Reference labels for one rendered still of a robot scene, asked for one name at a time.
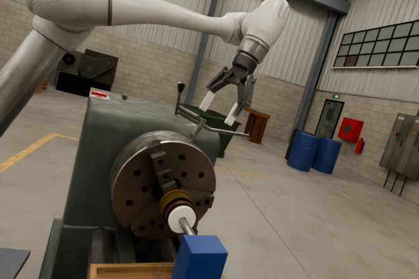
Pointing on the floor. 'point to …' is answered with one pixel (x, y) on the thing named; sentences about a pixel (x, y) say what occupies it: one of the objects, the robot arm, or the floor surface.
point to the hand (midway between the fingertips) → (216, 113)
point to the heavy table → (255, 124)
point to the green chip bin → (217, 122)
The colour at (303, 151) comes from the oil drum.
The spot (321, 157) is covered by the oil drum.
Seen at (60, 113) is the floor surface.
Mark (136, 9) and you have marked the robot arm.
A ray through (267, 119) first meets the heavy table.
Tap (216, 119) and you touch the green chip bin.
